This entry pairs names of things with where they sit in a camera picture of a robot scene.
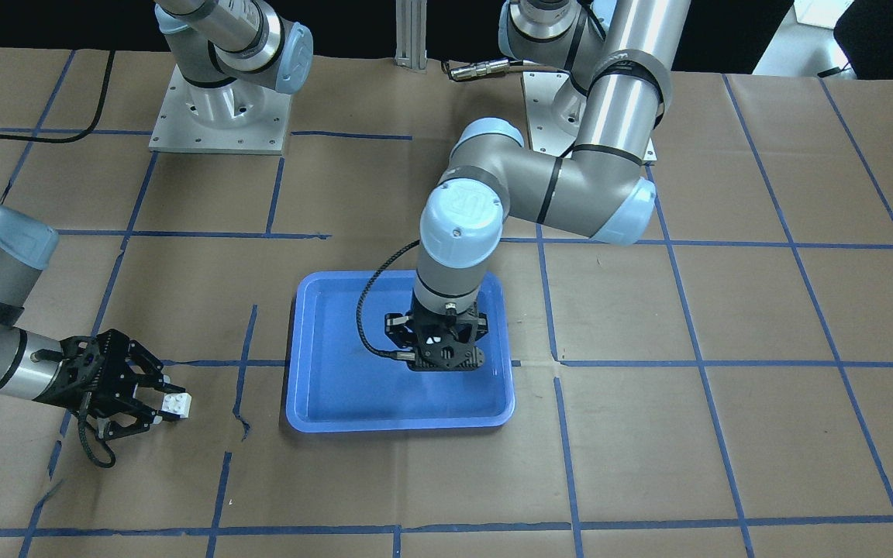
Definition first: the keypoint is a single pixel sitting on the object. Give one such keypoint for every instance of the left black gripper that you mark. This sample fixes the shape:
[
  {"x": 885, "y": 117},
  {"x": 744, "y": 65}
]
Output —
[{"x": 395, "y": 328}]

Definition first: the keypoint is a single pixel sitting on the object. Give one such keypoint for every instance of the white block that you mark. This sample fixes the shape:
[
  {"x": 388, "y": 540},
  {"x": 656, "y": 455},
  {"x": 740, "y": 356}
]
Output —
[{"x": 175, "y": 406}]

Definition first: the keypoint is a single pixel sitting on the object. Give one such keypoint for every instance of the aluminium frame post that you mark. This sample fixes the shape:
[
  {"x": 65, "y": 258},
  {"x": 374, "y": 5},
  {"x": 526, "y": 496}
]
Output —
[{"x": 410, "y": 27}]

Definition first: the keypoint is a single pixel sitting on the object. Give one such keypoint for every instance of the blue plastic tray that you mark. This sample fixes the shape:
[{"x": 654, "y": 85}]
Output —
[{"x": 335, "y": 385}]

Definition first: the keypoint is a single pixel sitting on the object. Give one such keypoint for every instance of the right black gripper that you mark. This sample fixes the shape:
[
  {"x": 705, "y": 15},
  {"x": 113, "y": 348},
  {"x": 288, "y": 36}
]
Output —
[{"x": 105, "y": 384}]

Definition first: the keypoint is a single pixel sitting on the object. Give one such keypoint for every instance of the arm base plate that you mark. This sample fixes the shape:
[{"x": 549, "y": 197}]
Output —
[
  {"x": 237, "y": 118},
  {"x": 619, "y": 112}
]

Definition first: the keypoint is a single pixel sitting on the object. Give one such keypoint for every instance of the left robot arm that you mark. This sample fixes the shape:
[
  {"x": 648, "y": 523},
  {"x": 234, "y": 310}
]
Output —
[{"x": 622, "y": 71}]

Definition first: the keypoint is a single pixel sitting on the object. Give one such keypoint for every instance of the brown paper table cover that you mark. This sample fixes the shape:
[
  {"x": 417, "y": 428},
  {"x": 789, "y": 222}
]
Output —
[{"x": 722, "y": 388}]

